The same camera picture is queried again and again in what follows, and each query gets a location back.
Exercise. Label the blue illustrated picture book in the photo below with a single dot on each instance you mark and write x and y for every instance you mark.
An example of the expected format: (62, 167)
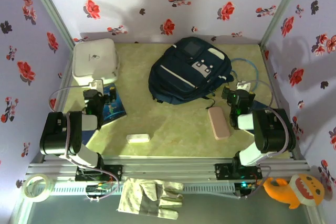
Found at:
(116, 110)

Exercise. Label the dark blue book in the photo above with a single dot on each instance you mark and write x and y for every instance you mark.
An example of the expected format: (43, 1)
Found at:
(261, 105)

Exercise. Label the pink pencil case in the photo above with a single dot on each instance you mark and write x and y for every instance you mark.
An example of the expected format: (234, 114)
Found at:
(219, 123)

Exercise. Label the blue and white notebook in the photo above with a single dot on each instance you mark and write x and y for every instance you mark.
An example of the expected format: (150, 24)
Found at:
(92, 137)

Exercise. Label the navy blue backpack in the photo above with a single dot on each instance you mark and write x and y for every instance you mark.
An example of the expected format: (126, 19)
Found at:
(183, 74)

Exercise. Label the small white eraser case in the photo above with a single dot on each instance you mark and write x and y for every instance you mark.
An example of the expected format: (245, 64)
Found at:
(137, 138)

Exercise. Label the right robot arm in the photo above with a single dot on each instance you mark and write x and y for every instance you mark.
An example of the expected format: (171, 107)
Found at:
(249, 155)

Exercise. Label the blue stethoscope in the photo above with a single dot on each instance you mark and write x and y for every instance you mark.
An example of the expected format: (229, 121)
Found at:
(257, 74)

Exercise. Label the white plastic lunch box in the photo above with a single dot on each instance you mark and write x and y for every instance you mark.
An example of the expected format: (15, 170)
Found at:
(94, 58)

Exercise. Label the clear tape roll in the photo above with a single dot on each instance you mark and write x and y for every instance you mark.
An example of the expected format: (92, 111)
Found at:
(50, 191)

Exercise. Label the orange plush toy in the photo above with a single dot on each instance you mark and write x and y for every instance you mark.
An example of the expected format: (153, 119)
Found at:
(288, 192)

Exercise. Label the grey work glove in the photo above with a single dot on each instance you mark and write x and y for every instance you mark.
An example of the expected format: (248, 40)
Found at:
(141, 197)

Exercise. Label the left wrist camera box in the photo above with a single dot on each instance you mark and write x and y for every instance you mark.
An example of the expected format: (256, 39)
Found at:
(90, 95)

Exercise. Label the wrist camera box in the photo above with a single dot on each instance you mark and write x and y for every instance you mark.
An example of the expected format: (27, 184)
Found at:
(244, 95)
(90, 95)

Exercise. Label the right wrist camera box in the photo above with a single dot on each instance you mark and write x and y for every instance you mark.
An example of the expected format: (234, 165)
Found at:
(244, 95)

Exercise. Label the aluminium side rail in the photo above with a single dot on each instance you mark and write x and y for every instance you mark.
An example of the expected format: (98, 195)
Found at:
(273, 77)
(60, 94)

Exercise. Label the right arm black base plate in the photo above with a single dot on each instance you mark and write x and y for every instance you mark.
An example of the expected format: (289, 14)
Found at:
(222, 171)

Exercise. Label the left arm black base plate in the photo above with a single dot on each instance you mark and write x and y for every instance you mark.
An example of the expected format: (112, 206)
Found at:
(115, 172)

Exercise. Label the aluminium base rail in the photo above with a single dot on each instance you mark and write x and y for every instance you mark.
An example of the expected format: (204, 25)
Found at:
(168, 167)

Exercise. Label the aluminium frame post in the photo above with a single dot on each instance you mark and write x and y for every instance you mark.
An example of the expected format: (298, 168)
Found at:
(50, 12)
(279, 11)

